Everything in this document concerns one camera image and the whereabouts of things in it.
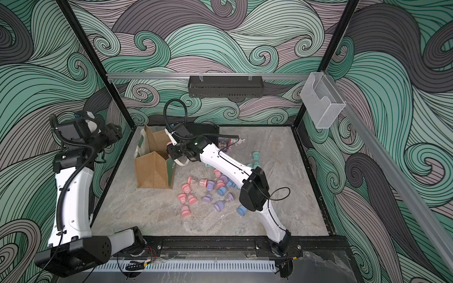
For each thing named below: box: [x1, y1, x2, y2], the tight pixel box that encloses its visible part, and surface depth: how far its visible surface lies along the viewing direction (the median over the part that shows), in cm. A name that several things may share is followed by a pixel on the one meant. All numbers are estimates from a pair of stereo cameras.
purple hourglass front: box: [214, 192, 235, 213], surface depth 87 cm
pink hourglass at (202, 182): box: [187, 175, 208, 188], surface depth 92 cm
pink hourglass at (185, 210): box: [178, 193, 191, 217], surface depth 86 cm
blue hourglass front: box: [236, 205, 248, 217], surface depth 83 cm
